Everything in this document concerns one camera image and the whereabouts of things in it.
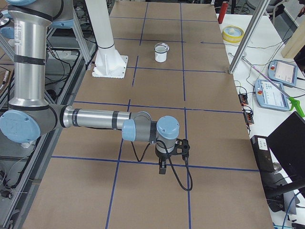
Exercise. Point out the white enamel mug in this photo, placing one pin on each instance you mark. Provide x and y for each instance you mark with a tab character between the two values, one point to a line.
160	57

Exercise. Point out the aluminium frame post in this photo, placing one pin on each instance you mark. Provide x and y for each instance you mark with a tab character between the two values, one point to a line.
248	34

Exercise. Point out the yellow bowl with plate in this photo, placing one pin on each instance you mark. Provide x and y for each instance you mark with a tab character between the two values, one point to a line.
232	34

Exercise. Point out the teach pendant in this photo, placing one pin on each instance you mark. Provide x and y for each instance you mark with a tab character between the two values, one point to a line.
283	72
268	96

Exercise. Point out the aluminium frame rail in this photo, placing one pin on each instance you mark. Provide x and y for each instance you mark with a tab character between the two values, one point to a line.
30	126

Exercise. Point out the red cylinder tube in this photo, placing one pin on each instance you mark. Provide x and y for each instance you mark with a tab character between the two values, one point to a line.
222	11

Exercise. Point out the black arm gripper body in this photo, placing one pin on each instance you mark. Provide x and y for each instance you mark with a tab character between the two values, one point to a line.
162	157

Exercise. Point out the near teach pendant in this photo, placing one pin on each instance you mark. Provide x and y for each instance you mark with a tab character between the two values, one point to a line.
268	96

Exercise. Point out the black computer box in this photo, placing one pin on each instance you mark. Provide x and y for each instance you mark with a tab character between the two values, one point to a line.
262	154

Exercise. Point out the green handled grabber stick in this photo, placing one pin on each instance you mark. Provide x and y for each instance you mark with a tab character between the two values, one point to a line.
294	103

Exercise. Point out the far teach pendant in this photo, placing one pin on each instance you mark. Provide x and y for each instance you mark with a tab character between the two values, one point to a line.
283	72

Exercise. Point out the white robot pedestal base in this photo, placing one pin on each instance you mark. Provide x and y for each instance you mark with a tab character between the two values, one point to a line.
108	63

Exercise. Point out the clear plastic funnel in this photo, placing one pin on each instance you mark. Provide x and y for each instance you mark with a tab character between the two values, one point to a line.
161	48

